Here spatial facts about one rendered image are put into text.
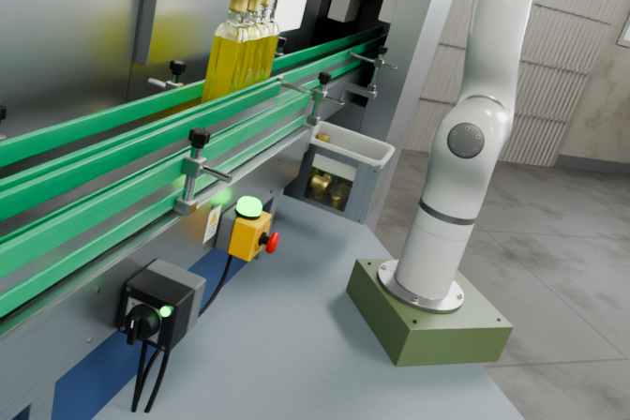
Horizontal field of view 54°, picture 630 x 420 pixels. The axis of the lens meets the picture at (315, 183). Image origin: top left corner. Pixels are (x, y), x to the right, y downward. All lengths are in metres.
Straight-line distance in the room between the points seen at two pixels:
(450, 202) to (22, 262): 0.80
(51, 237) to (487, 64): 0.81
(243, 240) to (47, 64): 0.42
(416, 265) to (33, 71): 0.79
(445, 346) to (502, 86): 0.52
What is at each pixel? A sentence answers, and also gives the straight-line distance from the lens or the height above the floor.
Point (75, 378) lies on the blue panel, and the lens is 0.90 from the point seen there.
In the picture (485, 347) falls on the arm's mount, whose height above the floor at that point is 0.79.
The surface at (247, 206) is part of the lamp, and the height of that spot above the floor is 1.02.
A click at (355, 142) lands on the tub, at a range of 1.64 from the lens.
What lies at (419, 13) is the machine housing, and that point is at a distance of 2.22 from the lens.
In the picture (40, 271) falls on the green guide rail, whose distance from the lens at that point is 0.72.
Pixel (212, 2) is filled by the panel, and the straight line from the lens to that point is 1.43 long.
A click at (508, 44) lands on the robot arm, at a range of 1.18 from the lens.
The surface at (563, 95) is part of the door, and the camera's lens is 5.90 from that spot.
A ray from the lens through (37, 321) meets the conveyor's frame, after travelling 0.71.
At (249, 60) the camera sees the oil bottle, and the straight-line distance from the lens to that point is 1.31.
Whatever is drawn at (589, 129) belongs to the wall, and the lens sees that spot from 6.36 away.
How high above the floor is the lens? 1.48
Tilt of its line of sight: 22 degrees down
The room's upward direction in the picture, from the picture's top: 16 degrees clockwise
